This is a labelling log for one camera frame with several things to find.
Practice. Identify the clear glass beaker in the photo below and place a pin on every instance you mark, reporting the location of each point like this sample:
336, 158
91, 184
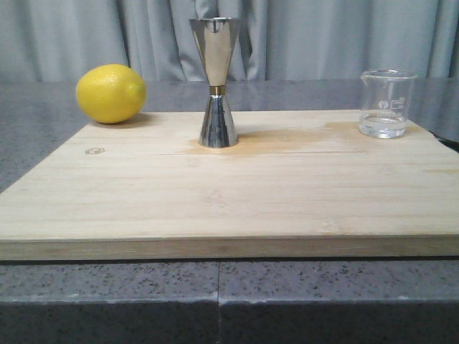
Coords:
385, 102

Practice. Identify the silver double jigger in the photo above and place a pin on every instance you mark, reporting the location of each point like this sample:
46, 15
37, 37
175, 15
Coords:
215, 40

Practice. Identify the grey curtain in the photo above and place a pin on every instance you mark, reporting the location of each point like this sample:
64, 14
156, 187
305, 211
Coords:
56, 41

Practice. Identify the wooden cutting board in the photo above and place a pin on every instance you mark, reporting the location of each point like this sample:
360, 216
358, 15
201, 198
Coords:
297, 184

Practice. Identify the yellow lemon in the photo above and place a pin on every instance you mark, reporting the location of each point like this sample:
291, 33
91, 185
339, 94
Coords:
111, 93

